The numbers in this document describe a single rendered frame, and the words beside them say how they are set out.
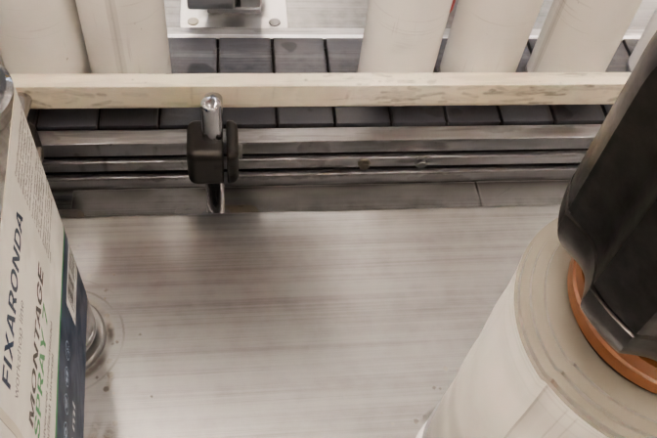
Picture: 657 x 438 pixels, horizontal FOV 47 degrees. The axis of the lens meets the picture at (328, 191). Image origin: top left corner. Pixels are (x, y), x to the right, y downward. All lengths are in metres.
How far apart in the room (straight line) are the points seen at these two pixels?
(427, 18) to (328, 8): 0.21
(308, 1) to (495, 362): 0.47
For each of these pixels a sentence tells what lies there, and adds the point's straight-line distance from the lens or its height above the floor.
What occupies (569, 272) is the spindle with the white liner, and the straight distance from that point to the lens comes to 0.23.
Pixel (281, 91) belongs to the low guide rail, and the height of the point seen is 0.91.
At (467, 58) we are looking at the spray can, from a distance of 0.52.
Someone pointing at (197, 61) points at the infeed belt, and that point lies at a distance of 0.54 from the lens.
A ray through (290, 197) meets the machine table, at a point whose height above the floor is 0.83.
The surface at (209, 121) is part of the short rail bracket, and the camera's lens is 0.43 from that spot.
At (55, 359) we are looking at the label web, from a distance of 0.31.
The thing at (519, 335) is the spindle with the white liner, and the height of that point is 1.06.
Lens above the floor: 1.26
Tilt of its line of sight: 53 degrees down
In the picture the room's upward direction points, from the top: 8 degrees clockwise
